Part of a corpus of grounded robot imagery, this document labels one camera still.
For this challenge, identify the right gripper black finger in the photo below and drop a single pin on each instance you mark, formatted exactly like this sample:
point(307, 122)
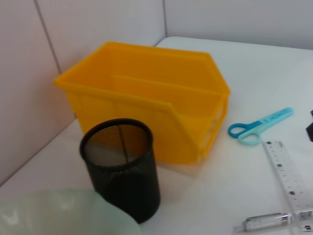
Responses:
point(310, 132)

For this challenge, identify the blue and teal scissors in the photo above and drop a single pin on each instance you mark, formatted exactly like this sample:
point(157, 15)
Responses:
point(266, 121)

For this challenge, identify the clear plastic ruler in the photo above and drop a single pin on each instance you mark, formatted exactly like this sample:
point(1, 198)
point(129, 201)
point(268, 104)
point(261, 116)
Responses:
point(286, 176)

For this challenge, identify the clear silver ballpoint pen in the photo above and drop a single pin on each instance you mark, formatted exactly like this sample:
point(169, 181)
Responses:
point(264, 221)

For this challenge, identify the black mesh pen holder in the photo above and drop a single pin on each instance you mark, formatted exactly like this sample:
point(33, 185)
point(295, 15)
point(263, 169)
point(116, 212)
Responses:
point(127, 186)

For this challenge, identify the green glass fruit plate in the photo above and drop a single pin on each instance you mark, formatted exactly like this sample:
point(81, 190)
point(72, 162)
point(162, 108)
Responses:
point(61, 213)

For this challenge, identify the yellow plastic storage bin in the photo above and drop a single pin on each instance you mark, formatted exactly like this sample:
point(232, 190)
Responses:
point(146, 98)

